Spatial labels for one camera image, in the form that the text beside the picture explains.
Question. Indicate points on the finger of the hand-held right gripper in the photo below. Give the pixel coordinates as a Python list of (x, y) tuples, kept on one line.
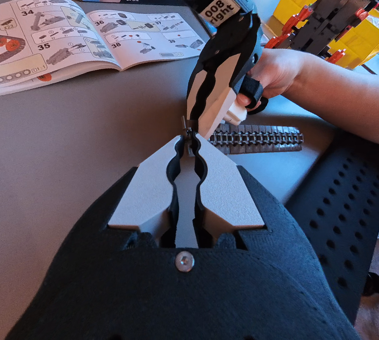
[(219, 100), (194, 88)]

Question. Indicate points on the person's right hand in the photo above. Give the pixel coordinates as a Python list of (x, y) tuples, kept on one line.
[(278, 70)]

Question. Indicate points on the black perforated chair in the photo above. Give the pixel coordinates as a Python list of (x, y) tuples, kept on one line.
[(340, 212)]

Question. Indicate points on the black toy robot orange wheels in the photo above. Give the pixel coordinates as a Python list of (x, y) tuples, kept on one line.
[(325, 20)]

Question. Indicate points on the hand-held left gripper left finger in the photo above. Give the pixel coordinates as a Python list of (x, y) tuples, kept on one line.
[(142, 197)]

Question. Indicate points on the grey desk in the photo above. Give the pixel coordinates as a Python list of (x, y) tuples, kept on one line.
[(74, 138)]

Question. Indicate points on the white instruction booklet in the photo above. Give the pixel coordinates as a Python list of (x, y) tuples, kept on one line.
[(59, 34)]

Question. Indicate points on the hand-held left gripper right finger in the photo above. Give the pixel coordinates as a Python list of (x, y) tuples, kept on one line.
[(231, 197)]

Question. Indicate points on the person's right forearm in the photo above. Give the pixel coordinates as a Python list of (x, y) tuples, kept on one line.
[(340, 94)]

